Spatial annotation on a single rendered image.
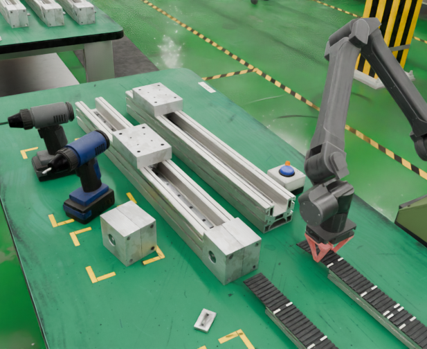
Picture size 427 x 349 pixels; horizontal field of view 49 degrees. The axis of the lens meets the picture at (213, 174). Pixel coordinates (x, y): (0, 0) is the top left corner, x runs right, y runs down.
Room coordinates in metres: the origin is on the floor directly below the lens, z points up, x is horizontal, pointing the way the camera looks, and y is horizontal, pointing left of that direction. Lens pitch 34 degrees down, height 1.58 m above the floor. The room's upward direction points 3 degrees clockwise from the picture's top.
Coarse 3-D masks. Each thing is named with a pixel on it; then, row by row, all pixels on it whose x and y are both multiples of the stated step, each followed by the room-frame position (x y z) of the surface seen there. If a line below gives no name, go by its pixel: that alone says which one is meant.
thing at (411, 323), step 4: (412, 316) 0.65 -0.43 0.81; (408, 320) 0.64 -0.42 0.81; (412, 320) 0.64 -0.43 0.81; (416, 320) 0.64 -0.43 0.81; (404, 324) 0.63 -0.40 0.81; (408, 324) 0.63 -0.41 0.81; (412, 324) 0.63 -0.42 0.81; (416, 324) 0.63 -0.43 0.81; (400, 328) 0.62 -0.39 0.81; (404, 328) 0.62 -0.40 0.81; (408, 328) 0.62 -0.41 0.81; (412, 328) 0.62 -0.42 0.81; (404, 332) 0.61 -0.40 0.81
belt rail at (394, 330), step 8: (336, 280) 0.76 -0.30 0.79; (344, 288) 0.74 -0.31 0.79; (352, 296) 0.72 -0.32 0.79; (360, 296) 0.71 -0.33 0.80; (360, 304) 0.70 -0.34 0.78; (368, 304) 0.69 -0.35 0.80; (368, 312) 0.68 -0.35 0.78; (376, 312) 0.67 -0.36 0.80; (376, 320) 0.66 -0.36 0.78; (384, 320) 0.66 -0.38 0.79; (392, 328) 0.63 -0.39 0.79; (400, 336) 0.62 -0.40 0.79; (408, 344) 0.60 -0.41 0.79; (416, 344) 0.59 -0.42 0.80
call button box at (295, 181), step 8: (272, 176) 1.12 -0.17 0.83; (280, 176) 1.11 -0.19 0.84; (288, 176) 1.10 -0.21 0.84; (296, 176) 1.11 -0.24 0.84; (304, 176) 1.12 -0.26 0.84; (280, 184) 1.09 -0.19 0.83; (288, 184) 1.08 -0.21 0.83; (296, 184) 1.10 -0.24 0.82; (304, 184) 1.12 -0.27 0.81; (296, 192) 1.10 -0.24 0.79
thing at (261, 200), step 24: (144, 120) 1.45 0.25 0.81; (168, 120) 1.36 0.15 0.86; (192, 120) 1.37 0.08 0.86; (192, 144) 1.22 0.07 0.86; (216, 144) 1.23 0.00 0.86; (192, 168) 1.20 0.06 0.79; (216, 168) 1.10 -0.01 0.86; (240, 168) 1.13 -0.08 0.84; (240, 192) 1.02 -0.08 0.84; (264, 192) 1.04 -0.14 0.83; (288, 192) 1.00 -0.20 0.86; (264, 216) 0.93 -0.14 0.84; (288, 216) 0.97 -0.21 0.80
